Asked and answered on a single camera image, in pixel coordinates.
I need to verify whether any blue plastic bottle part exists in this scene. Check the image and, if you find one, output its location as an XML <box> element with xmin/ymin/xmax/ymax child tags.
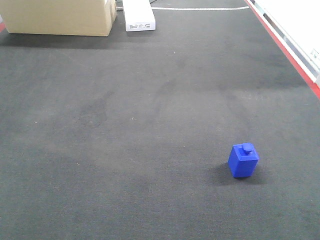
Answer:
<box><xmin>227</xmin><ymin>142</ymin><xmax>260</xmax><ymax>178</ymax></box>

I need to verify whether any white long carton box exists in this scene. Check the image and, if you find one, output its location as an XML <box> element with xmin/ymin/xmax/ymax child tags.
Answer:
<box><xmin>122</xmin><ymin>0</ymin><xmax>156</xmax><ymax>32</ymax></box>

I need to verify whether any brown cardboard box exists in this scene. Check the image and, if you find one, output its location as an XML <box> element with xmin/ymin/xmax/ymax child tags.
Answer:
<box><xmin>0</xmin><ymin>0</ymin><xmax>117</xmax><ymax>37</ymax></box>

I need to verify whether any white conveyor side rail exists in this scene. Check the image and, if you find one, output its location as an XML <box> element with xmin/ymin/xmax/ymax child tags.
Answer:
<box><xmin>246</xmin><ymin>0</ymin><xmax>320</xmax><ymax>97</ymax></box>

